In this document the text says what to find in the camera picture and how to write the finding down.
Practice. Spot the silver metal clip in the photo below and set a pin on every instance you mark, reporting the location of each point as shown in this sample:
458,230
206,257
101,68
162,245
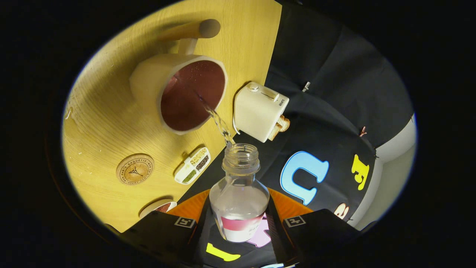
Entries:
305,86

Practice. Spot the white toaster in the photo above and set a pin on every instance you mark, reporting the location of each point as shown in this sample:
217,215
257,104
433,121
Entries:
256,111

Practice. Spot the toast slice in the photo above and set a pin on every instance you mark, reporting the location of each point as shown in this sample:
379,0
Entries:
284,123
274,133

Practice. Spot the wooden table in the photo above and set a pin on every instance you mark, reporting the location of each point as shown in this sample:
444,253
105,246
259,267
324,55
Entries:
111,123

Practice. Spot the clear juice bottle red label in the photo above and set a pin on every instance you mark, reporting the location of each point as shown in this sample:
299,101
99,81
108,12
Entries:
240,197

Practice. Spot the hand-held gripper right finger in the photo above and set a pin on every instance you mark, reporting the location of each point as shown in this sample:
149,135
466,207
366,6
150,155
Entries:
277,238

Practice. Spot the white divided bean dish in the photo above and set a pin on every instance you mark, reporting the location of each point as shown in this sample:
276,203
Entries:
197,163

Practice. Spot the white round plate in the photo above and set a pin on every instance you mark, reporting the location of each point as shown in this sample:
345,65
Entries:
148,208

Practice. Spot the red meat slice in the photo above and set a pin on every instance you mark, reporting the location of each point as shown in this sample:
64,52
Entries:
166,207

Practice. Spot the copper clip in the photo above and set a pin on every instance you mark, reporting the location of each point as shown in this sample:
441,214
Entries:
362,131

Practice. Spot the round wooden coaster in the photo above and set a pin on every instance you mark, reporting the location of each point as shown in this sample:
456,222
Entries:
134,169

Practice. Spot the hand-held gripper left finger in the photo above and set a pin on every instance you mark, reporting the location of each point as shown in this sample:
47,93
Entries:
199,238

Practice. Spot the beige cup maroon inside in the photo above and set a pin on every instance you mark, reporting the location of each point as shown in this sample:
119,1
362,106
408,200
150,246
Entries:
148,78

